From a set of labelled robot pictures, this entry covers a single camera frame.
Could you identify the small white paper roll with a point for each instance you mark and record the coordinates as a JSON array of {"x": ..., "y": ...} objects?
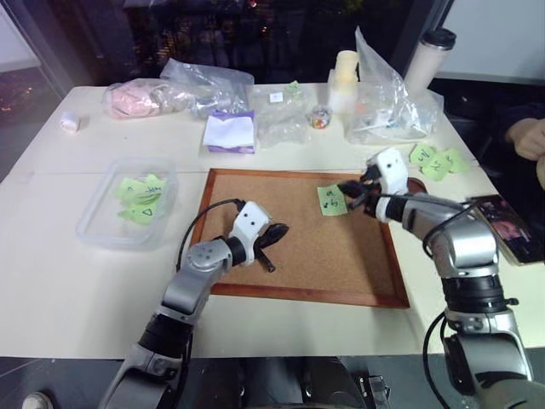
[{"x": 70, "y": 122}]

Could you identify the person's bare hand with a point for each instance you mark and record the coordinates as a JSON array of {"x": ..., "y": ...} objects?
[{"x": 528, "y": 136}]

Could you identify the large clear plastic bag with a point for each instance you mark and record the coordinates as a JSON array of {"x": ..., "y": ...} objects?
[{"x": 391, "y": 106}]

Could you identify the small jar of coloured pushpins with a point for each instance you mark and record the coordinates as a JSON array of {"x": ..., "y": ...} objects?
[{"x": 321, "y": 117}]

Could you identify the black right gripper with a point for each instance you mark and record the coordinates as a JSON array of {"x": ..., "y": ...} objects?
[{"x": 371, "y": 200}]

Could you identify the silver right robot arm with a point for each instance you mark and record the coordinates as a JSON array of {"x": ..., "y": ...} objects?
[{"x": 468, "y": 255}]

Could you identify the clear plastic bag with label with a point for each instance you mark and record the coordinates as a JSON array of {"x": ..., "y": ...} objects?
[{"x": 281, "y": 117}]

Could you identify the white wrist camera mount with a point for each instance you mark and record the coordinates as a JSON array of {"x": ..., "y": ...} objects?
[
  {"x": 392, "y": 168},
  {"x": 251, "y": 219}
]

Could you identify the white shoe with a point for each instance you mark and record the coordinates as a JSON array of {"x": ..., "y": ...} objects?
[{"x": 37, "y": 401}]

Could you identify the wood-framed cork board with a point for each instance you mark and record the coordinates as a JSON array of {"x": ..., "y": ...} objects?
[{"x": 298, "y": 251}]

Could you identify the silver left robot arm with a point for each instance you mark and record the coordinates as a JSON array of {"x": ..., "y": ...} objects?
[{"x": 187, "y": 281}]

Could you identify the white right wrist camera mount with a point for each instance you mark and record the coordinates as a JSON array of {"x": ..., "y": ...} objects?
[{"x": 392, "y": 168}]

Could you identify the black smartphone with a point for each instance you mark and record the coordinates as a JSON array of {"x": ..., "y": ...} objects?
[{"x": 506, "y": 228}]

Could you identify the clear plastic storage box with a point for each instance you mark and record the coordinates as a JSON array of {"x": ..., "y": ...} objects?
[{"x": 127, "y": 204}]

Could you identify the cream plastic bottle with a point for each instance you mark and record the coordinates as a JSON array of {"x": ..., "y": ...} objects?
[{"x": 344, "y": 83}]

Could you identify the bag of pink items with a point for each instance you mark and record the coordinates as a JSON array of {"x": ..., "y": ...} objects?
[{"x": 136, "y": 100}]

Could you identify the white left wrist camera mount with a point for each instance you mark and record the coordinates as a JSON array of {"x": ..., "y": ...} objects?
[{"x": 251, "y": 219}]

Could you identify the crumpled clear plastic bag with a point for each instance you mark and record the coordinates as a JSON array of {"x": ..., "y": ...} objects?
[{"x": 208, "y": 85}]

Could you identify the purple tissue pack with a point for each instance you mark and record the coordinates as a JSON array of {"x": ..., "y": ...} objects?
[{"x": 230, "y": 132}]

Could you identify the white travel mug black lid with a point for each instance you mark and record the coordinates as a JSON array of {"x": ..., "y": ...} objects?
[{"x": 428, "y": 59}]

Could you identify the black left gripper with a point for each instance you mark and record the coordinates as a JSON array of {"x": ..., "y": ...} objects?
[{"x": 262, "y": 242}]

